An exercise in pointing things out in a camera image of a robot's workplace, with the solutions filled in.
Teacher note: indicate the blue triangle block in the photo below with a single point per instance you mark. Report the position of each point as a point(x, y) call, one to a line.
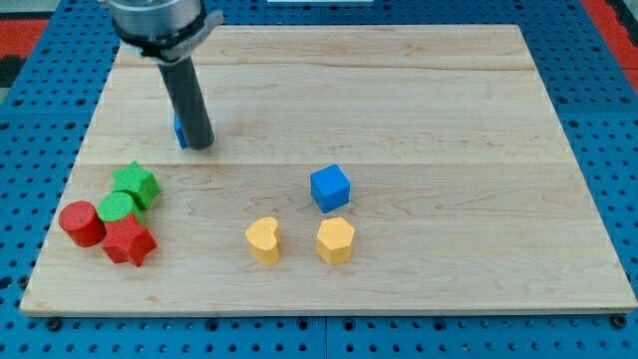
point(179, 132)

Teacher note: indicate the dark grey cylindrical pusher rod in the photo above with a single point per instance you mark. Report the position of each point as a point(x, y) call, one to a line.
point(189, 106)

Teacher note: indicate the blue cube block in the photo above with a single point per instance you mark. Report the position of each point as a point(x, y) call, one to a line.
point(330, 188)

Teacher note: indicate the wooden board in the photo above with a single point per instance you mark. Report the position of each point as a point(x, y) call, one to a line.
point(466, 197)

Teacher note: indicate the red cylinder block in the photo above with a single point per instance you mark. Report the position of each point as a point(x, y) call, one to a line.
point(80, 220)

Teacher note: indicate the green star block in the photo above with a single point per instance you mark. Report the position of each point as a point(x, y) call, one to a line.
point(139, 183)

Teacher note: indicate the yellow hexagon block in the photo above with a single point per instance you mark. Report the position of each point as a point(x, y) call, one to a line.
point(335, 239)

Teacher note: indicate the green cylinder block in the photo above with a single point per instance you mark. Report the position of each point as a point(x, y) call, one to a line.
point(116, 206)

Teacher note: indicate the red star block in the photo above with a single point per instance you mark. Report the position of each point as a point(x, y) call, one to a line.
point(127, 240)

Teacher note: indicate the yellow heart block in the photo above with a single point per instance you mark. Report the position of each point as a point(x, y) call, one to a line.
point(263, 240)

